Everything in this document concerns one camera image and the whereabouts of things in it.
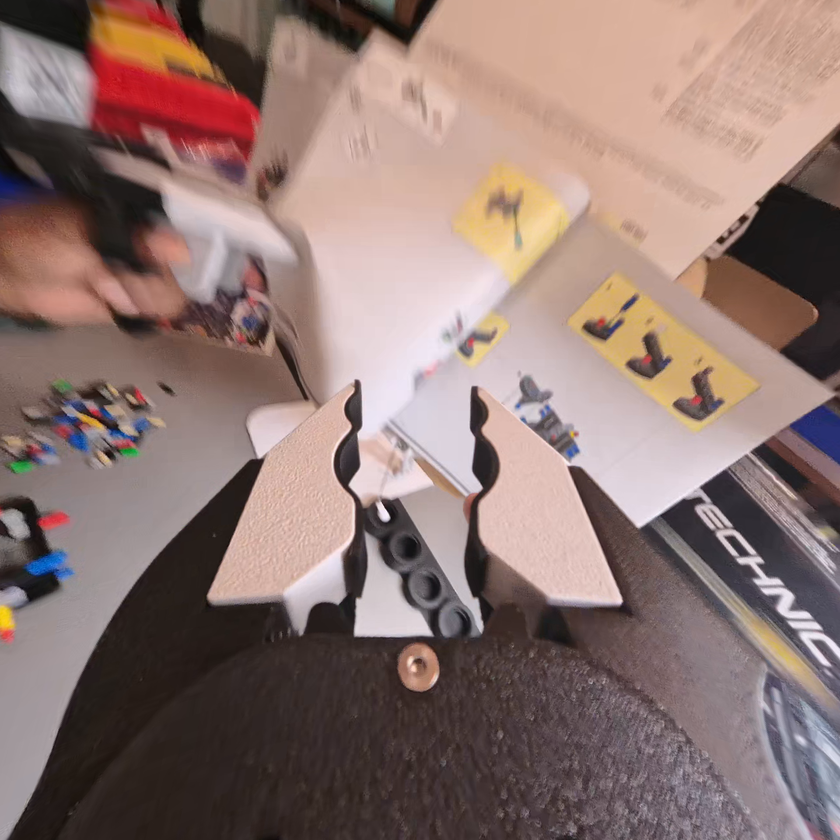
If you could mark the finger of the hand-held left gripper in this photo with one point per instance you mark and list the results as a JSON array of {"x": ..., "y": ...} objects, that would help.
[{"x": 229, "y": 229}]

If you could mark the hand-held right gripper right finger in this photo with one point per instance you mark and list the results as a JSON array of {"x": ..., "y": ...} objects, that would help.
[{"x": 544, "y": 531}]

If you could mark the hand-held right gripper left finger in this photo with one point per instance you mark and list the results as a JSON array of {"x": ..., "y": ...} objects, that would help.
[{"x": 289, "y": 525}]

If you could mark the lego instruction booklet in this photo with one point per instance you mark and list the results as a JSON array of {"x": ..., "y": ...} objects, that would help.
[{"x": 459, "y": 131}]

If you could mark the black lego chassis assembly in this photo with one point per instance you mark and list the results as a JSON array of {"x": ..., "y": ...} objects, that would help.
[{"x": 26, "y": 558}]

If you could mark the yellow lego axle connector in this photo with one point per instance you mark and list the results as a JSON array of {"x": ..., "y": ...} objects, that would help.
[{"x": 6, "y": 618}]

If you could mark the lego sticker sheet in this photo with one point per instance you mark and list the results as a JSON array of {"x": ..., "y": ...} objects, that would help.
[{"x": 236, "y": 315}]

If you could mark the lego set box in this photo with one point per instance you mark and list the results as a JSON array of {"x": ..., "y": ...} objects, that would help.
[{"x": 754, "y": 590}]

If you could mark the pile of loose lego pieces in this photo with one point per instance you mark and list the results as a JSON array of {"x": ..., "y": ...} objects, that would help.
[{"x": 85, "y": 426}]

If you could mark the person's left hand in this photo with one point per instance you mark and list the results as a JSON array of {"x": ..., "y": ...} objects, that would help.
[{"x": 52, "y": 269}]

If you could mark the white book stand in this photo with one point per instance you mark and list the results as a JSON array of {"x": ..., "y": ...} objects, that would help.
[{"x": 282, "y": 426}]

